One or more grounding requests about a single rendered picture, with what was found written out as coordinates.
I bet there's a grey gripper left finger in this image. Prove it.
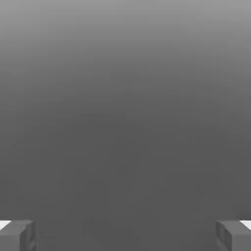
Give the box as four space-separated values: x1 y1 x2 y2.
0 220 37 251

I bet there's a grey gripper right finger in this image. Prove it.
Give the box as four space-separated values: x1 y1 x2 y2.
215 220 251 251

